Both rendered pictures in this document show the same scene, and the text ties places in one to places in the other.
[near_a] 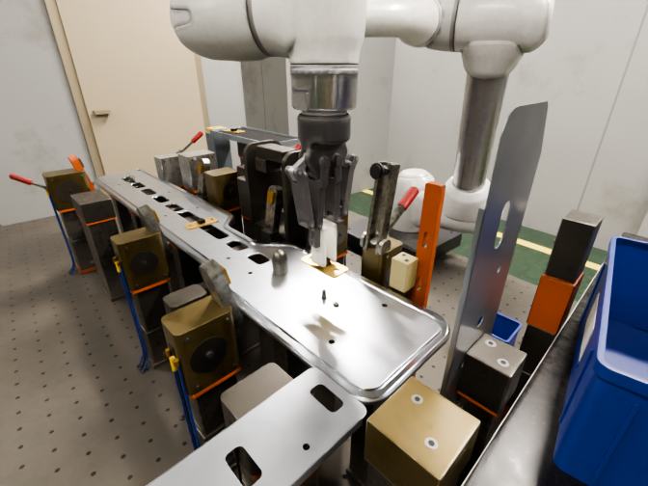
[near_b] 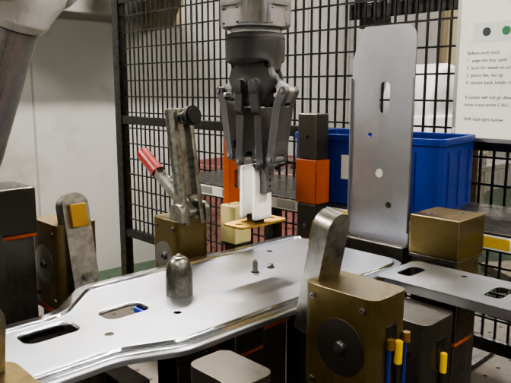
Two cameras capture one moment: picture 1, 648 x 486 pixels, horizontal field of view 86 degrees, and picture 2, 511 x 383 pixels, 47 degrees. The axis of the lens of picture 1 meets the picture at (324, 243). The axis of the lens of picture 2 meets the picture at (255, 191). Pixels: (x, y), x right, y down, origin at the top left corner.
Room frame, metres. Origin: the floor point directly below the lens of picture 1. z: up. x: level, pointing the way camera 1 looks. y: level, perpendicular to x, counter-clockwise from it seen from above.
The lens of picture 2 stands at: (0.51, 0.77, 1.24)
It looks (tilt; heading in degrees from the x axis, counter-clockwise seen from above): 10 degrees down; 270
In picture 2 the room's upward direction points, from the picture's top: straight up
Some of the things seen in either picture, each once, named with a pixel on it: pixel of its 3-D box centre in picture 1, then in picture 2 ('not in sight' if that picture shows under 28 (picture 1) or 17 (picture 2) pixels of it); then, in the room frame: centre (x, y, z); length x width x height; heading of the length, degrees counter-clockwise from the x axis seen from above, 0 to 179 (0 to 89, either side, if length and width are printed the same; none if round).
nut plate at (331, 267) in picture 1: (323, 261); (255, 218); (0.51, 0.00, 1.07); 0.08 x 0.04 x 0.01; 44
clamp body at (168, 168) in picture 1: (179, 199); not in sight; (1.40, 0.61, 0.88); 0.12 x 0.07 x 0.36; 134
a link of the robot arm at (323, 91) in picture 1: (324, 90); (255, 9); (0.51, 0.00, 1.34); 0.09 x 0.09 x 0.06
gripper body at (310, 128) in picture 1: (324, 146); (255, 69); (0.51, 0.00, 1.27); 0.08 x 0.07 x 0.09; 134
